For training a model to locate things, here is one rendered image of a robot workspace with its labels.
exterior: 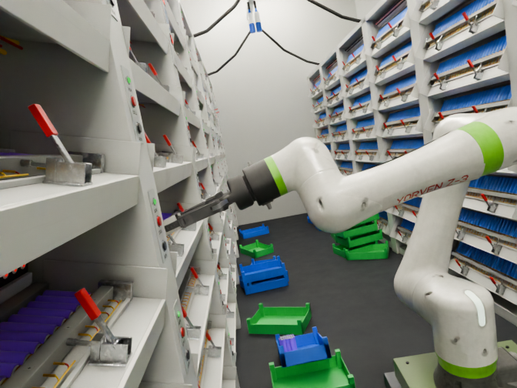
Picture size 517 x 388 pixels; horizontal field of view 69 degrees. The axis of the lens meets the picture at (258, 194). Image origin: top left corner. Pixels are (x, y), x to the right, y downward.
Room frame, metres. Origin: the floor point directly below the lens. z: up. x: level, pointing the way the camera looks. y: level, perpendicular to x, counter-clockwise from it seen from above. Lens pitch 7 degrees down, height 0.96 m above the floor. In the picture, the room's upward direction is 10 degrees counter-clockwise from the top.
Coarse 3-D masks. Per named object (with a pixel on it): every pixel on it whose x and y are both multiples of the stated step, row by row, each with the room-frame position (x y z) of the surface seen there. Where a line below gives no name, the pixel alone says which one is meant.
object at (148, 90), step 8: (128, 32) 0.67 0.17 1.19; (128, 40) 0.67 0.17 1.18; (128, 48) 0.67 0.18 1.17; (128, 56) 0.68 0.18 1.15; (136, 64) 0.82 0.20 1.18; (144, 64) 0.82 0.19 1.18; (136, 72) 0.73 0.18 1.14; (144, 72) 0.79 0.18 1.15; (136, 80) 0.73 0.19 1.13; (144, 80) 0.79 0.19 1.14; (152, 80) 0.86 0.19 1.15; (136, 88) 0.73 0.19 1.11; (144, 88) 0.79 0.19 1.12; (152, 88) 0.87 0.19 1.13; (160, 88) 0.95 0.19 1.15; (168, 88) 1.11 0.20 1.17; (176, 88) 1.28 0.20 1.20; (144, 96) 1.11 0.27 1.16; (152, 96) 0.87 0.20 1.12; (160, 96) 0.95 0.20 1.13; (168, 96) 1.07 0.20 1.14; (176, 96) 1.28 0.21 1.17; (160, 104) 0.96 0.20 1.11; (168, 104) 1.07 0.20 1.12; (176, 104) 1.20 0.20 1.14; (176, 112) 1.21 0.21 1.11
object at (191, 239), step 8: (168, 208) 1.27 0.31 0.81; (176, 208) 1.27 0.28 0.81; (184, 208) 1.27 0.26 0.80; (200, 224) 1.19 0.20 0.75; (184, 232) 1.05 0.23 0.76; (192, 232) 1.06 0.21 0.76; (200, 232) 1.18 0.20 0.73; (168, 240) 0.95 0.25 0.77; (176, 240) 0.96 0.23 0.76; (184, 240) 0.96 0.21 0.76; (192, 240) 0.97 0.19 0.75; (184, 248) 0.89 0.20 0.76; (192, 248) 0.96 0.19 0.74; (176, 256) 0.67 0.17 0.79; (184, 256) 0.82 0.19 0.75; (176, 264) 0.68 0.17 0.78; (184, 264) 0.80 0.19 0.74; (176, 272) 0.71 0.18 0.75; (184, 272) 0.81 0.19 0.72; (176, 280) 0.69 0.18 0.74
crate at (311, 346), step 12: (276, 336) 1.68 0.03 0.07; (300, 336) 1.69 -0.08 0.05; (312, 336) 1.69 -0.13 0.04; (324, 336) 1.44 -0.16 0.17; (300, 348) 1.64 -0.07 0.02; (312, 348) 1.41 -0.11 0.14; (324, 348) 1.41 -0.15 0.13; (288, 360) 1.40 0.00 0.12; (300, 360) 1.40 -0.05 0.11; (312, 360) 1.40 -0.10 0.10
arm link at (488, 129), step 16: (496, 112) 0.80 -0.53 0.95; (512, 112) 0.78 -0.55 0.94; (464, 128) 0.79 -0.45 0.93; (480, 128) 0.77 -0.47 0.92; (496, 128) 0.76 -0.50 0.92; (512, 128) 0.76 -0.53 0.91; (480, 144) 0.75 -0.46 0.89; (496, 144) 0.75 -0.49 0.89; (512, 144) 0.75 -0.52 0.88; (496, 160) 0.75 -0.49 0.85; (512, 160) 0.77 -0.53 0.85
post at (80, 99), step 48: (96, 0) 0.58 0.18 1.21; (48, 48) 0.58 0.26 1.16; (0, 96) 0.57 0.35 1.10; (48, 96) 0.58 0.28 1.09; (96, 96) 0.58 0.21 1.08; (0, 144) 0.57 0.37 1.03; (144, 144) 0.65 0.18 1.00; (144, 192) 0.59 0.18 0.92; (96, 240) 0.58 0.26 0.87; (144, 240) 0.58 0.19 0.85; (192, 384) 0.63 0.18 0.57
